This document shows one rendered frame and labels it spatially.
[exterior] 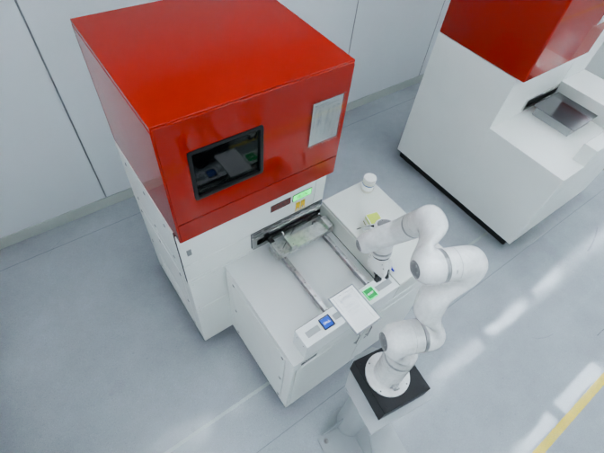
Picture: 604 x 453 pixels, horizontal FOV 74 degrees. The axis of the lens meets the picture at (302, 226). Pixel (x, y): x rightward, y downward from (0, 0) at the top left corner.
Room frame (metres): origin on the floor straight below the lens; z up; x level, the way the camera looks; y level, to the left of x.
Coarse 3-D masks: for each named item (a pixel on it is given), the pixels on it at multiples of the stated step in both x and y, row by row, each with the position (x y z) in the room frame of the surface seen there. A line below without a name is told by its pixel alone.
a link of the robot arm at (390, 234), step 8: (384, 224) 0.92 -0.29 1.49; (392, 224) 0.90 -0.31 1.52; (400, 224) 0.86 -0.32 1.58; (368, 232) 0.91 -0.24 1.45; (376, 232) 0.90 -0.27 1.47; (384, 232) 0.89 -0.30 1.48; (392, 232) 0.88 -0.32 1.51; (400, 232) 0.84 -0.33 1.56; (360, 240) 0.91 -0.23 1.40; (368, 240) 0.89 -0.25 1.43; (376, 240) 0.88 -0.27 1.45; (384, 240) 0.87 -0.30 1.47; (392, 240) 0.87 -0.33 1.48; (400, 240) 0.85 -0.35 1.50; (408, 240) 0.84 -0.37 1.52; (360, 248) 0.90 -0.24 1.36; (368, 248) 0.87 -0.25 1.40; (376, 248) 0.86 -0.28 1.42
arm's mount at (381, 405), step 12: (360, 360) 0.63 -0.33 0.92; (360, 372) 0.57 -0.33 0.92; (360, 384) 0.55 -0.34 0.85; (420, 384) 0.56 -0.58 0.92; (372, 396) 0.49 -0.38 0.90; (384, 396) 0.49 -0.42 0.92; (396, 396) 0.50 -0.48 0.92; (408, 396) 0.50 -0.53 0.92; (372, 408) 0.46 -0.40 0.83; (384, 408) 0.44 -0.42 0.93; (396, 408) 0.46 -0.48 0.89
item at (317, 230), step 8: (320, 224) 1.37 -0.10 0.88; (304, 232) 1.30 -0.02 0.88; (312, 232) 1.31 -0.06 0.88; (320, 232) 1.31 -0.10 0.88; (328, 232) 1.33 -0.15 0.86; (296, 240) 1.24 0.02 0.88; (304, 240) 1.25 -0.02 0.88; (312, 240) 1.26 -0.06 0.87; (288, 248) 1.18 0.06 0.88; (296, 248) 1.19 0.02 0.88; (280, 256) 1.13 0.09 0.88
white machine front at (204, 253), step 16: (320, 192) 1.45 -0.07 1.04; (256, 208) 1.19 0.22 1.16; (288, 208) 1.32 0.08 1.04; (304, 208) 1.39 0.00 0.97; (224, 224) 1.08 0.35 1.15; (240, 224) 1.13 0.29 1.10; (256, 224) 1.19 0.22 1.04; (176, 240) 0.93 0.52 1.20; (192, 240) 0.97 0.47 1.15; (208, 240) 1.02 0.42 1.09; (224, 240) 1.07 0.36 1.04; (240, 240) 1.13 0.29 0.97; (192, 256) 0.96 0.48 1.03; (208, 256) 1.01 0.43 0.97; (224, 256) 1.06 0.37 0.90; (240, 256) 1.12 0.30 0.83; (192, 272) 0.95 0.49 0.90; (208, 272) 1.00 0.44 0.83
